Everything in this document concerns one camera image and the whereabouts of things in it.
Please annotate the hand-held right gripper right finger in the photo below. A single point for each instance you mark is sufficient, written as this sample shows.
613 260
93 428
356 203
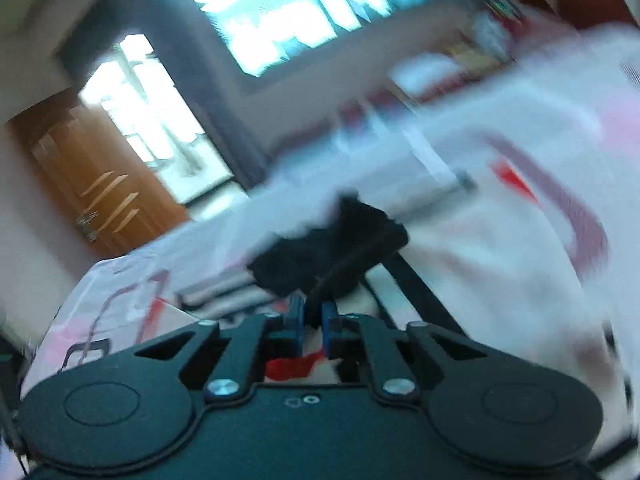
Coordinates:
328 332

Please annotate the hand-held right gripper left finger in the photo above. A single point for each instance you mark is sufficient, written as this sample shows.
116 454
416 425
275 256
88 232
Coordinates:
297 322

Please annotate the striped knit sweater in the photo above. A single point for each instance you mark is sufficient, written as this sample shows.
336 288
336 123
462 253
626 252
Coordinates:
325 255

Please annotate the pink white patterned bed sheet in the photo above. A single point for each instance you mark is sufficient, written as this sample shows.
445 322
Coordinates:
500 285

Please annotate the grey curtain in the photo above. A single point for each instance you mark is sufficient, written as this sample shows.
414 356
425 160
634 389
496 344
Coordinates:
220 110

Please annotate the brown wooden door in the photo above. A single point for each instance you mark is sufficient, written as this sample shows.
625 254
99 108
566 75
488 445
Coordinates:
95 175

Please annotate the bright balcony window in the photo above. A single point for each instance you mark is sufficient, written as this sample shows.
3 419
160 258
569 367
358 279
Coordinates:
145 110

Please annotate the folded white cloth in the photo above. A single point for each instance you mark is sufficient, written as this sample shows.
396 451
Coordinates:
425 72

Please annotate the large teal window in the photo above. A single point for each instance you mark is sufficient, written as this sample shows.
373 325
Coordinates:
280 10

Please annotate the colourful patterned cloth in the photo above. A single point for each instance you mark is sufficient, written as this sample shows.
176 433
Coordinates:
500 12

